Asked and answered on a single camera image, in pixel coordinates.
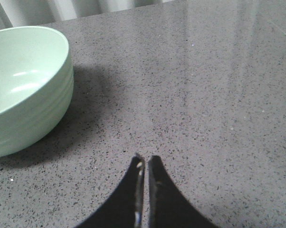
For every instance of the white curtain backdrop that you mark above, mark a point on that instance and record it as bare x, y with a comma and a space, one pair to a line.
15, 13

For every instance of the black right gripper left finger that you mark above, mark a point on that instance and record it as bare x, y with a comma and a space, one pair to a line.
124, 207

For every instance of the green ribbed bowl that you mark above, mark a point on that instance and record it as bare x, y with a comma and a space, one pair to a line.
36, 84

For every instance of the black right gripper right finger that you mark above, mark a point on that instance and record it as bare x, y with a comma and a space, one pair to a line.
168, 207

